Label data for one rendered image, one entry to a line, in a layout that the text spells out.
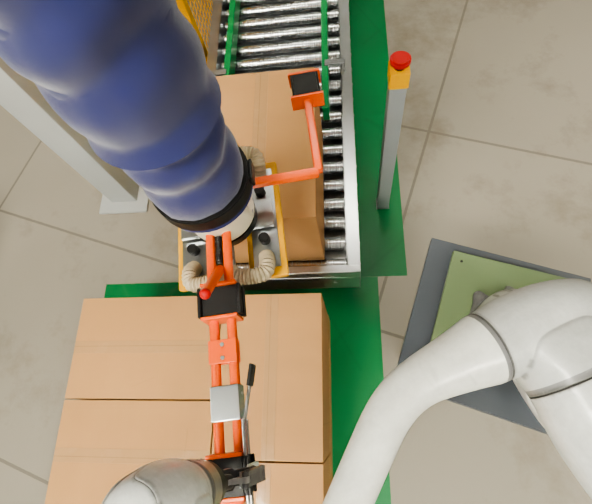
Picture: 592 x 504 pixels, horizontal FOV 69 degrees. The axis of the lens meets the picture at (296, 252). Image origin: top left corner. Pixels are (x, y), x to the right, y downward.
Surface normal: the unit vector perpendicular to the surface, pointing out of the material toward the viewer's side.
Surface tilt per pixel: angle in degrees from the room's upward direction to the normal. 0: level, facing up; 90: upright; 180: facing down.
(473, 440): 0
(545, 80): 0
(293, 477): 0
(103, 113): 78
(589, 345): 11
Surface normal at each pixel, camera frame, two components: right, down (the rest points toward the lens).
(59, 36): -0.07, 0.80
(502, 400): -0.13, -0.36
